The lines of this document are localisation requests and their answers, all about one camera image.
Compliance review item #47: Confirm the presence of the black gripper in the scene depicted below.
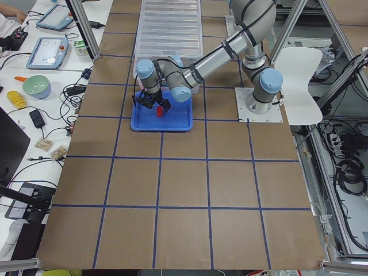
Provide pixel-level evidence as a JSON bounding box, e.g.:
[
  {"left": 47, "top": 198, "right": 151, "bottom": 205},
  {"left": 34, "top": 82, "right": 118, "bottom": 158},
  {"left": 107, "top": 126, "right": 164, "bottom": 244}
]
[{"left": 132, "top": 91, "right": 171, "bottom": 111}]

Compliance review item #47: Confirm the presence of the red block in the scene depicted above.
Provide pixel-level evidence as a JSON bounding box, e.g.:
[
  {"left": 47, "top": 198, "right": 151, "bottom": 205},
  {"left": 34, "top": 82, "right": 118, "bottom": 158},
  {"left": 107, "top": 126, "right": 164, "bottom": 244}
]
[{"left": 156, "top": 106, "right": 163, "bottom": 118}]

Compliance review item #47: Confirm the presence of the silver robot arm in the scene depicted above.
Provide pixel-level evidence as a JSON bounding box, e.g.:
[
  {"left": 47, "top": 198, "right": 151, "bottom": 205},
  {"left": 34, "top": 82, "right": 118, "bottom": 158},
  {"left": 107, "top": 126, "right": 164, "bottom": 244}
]
[{"left": 132, "top": 1, "right": 276, "bottom": 111}]

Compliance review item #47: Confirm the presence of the clear plastic storage box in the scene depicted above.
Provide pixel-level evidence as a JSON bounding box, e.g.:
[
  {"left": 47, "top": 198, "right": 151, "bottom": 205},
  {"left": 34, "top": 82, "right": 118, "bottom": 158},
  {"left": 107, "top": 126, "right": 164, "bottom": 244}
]
[{"left": 135, "top": 54, "right": 204, "bottom": 101}]

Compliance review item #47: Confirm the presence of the blue plastic tray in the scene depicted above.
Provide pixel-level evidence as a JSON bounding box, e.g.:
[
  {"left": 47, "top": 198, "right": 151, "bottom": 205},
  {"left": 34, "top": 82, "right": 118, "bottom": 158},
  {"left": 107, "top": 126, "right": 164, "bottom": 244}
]
[{"left": 130, "top": 91, "right": 194, "bottom": 133}]

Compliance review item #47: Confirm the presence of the green white carton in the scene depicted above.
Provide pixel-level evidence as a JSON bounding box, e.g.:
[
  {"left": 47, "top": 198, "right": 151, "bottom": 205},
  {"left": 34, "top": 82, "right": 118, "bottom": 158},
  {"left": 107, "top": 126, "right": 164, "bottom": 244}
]
[{"left": 73, "top": 40, "right": 89, "bottom": 56}]

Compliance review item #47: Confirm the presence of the snack bag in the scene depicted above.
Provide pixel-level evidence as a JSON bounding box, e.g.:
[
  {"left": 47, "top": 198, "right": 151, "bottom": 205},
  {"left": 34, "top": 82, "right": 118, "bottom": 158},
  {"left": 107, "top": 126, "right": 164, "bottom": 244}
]
[
  {"left": 35, "top": 138, "right": 53, "bottom": 151},
  {"left": 51, "top": 145, "right": 68, "bottom": 161}
]

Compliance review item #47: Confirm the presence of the teach pendant tablet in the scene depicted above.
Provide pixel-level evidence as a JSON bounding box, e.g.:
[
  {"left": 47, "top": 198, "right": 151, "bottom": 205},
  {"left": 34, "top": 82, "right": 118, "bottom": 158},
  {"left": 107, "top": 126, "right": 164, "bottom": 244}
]
[
  {"left": 26, "top": 37, "right": 69, "bottom": 70},
  {"left": 36, "top": 5, "right": 74, "bottom": 31}
]

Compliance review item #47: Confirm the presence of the green bowl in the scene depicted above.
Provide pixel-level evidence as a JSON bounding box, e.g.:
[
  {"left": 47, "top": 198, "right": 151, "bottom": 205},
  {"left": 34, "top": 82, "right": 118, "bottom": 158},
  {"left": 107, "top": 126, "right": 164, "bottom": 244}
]
[{"left": 22, "top": 75, "right": 51, "bottom": 99}]

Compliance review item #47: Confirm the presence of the black power adapter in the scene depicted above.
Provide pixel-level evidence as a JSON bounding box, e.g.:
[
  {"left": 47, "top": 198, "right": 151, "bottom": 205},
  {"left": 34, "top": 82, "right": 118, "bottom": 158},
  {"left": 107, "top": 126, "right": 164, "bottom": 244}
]
[{"left": 29, "top": 110, "right": 45, "bottom": 129}]

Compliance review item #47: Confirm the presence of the yellow ridged toy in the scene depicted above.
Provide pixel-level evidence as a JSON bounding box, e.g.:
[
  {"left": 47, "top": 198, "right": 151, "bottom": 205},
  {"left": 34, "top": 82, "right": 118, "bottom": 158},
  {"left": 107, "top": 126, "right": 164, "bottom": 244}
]
[{"left": 6, "top": 90, "right": 27, "bottom": 109}]

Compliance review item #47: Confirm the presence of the black monitor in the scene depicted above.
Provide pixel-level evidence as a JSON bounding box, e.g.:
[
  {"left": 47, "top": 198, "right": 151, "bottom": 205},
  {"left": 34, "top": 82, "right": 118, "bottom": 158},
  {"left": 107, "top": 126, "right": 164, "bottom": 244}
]
[{"left": 0, "top": 109, "right": 30, "bottom": 186}]

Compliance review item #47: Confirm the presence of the white chair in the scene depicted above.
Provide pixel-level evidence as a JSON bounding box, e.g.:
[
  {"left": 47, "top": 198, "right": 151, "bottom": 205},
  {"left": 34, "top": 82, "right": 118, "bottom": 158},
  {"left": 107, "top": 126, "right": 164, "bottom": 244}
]
[{"left": 274, "top": 47, "right": 323, "bottom": 125}]

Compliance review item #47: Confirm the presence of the aluminium frame post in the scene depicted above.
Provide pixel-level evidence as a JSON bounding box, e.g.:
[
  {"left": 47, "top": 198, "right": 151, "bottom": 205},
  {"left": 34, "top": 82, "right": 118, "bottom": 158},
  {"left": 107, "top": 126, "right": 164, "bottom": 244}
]
[{"left": 66, "top": 0, "right": 101, "bottom": 61}]

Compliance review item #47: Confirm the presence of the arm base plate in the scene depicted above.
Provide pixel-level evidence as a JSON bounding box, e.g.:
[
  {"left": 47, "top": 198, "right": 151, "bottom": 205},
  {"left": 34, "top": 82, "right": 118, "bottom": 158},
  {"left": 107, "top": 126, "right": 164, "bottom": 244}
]
[{"left": 235, "top": 87, "right": 283, "bottom": 123}]

